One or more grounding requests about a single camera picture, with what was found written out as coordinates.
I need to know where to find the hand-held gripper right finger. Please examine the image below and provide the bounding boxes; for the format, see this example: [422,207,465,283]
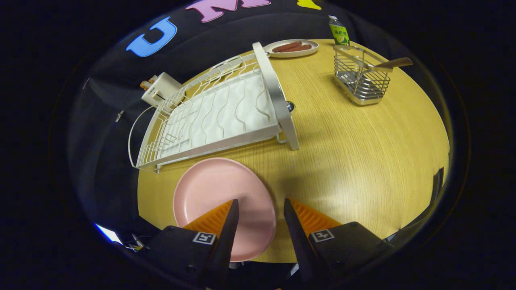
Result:
[284,198,394,282]

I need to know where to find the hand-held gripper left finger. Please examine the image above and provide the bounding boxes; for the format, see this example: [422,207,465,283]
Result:
[141,199,240,289]

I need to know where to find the pink plate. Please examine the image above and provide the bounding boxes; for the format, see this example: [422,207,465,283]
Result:
[173,158,277,262]

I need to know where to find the white wire dish rack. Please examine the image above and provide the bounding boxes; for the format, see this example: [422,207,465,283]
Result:
[128,41,300,174]

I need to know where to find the metal wire basket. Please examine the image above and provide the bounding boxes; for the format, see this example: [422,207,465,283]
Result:
[333,44,391,106]

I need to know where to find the wooden handled spoon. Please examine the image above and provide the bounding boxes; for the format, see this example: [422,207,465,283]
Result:
[355,57,413,73]

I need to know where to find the cream plate with meat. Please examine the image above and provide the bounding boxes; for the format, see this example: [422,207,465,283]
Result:
[263,39,319,58]

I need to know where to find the white toaster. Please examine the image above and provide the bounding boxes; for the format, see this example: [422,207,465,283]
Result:
[141,72,183,108]

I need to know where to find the black backdrop cloth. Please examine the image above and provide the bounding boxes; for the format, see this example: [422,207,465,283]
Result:
[67,0,404,226]

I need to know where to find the green label drink bottle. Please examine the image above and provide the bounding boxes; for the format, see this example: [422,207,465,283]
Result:
[329,15,350,46]

